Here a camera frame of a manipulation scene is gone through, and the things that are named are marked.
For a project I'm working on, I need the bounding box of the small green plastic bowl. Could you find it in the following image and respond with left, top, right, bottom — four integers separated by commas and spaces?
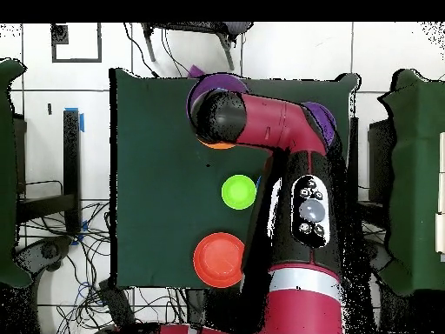
221, 174, 258, 210

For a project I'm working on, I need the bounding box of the large orange plastic bowl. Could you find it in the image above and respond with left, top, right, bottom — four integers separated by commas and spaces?
196, 137, 238, 150

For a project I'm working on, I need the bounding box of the large red plastic bowl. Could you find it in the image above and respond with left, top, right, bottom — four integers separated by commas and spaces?
192, 231, 247, 289

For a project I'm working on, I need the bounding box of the purple plastic bowl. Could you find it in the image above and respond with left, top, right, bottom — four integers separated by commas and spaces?
186, 73, 250, 121
302, 102, 337, 149

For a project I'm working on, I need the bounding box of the dark green tablecloth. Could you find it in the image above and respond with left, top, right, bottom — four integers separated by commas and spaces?
109, 67, 359, 291

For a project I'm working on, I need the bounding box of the small purple object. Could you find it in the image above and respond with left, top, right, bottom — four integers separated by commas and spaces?
186, 63, 208, 78

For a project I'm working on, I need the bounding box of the black stand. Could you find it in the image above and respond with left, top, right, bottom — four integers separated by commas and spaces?
347, 116, 395, 227
15, 110, 83, 237

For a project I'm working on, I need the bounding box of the grey chair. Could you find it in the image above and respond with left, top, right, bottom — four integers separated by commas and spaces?
140, 22, 254, 72

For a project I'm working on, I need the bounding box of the black power adapter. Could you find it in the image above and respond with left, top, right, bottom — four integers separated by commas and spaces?
97, 278, 136, 328

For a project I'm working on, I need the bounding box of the dark grey stand base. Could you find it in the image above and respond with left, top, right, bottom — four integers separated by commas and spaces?
368, 241, 394, 275
13, 235, 75, 273

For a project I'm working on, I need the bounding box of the green-clothed side table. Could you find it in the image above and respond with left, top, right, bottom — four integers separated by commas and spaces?
0, 57, 33, 289
377, 68, 445, 297

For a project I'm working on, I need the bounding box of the white box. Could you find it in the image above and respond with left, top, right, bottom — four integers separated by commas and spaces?
435, 131, 445, 255

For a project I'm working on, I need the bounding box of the black cable with plug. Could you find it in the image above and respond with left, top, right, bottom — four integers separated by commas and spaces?
123, 23, 161, 78

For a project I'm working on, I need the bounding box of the tangle of black cables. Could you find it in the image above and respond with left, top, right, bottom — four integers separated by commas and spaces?
20, 199, 189, 334

